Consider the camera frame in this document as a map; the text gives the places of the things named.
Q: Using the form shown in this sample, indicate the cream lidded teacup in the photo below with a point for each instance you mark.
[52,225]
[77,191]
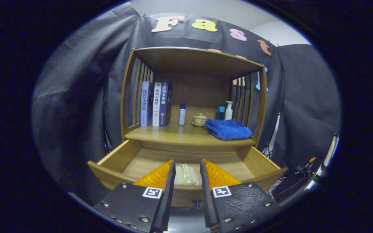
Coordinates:
[200,120]

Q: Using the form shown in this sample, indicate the blue folded towel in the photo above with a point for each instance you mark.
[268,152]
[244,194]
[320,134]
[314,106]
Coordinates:
[228,129]

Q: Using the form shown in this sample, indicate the light blue book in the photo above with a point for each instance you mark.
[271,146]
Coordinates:
[145,103]

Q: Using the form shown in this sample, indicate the wooden cabinet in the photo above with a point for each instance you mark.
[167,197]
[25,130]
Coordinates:
[199,87]

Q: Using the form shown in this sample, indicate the black light stand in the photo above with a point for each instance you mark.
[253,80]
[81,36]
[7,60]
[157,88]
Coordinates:
[272,140]

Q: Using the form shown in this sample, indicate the white book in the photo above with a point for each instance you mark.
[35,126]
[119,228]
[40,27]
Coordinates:
[156,103]

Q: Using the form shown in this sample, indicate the black device with orange tip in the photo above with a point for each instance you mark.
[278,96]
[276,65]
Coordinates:
[304,168]

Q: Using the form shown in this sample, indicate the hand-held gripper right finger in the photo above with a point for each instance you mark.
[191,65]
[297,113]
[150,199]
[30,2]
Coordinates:
[206,197]

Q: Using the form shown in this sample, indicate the wooden countertop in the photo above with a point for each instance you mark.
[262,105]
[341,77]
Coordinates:
[173,134]

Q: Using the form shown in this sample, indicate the white pump bottle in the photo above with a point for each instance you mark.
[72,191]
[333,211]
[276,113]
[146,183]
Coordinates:
[228,113]

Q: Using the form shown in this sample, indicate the teal bottle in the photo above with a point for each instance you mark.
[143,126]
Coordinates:
[220,113]

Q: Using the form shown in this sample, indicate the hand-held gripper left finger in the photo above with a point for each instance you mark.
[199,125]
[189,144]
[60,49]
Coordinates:
[165,197]

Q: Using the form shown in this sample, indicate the dark blue book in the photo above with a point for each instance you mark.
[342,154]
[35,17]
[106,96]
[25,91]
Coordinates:
[165,103]

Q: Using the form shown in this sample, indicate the wooden drawer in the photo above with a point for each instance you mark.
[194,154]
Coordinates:
[147,161]

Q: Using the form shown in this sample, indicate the white bottle with blue cap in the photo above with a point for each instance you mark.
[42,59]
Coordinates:
[182,116]

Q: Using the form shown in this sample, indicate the cream scrub brush white pad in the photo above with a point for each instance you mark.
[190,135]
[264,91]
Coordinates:
[186,174]

